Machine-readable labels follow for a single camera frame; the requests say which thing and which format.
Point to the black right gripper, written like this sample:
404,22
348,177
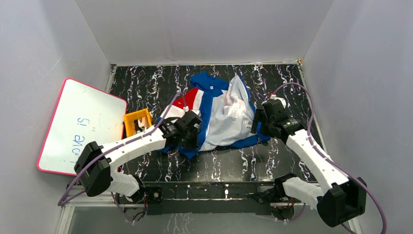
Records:
258,116

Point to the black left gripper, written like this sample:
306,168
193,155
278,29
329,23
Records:
193,129

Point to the blue red white jacket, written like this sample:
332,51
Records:
226,112

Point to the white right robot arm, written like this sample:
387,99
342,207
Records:
337,198

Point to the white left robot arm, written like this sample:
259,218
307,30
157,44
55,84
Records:
97,166

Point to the orange plastic box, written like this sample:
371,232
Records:
137,122

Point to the pink-framed whiteboard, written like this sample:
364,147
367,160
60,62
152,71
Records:
82,114

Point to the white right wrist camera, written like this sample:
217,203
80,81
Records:
282,100

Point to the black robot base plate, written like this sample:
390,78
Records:
209,197

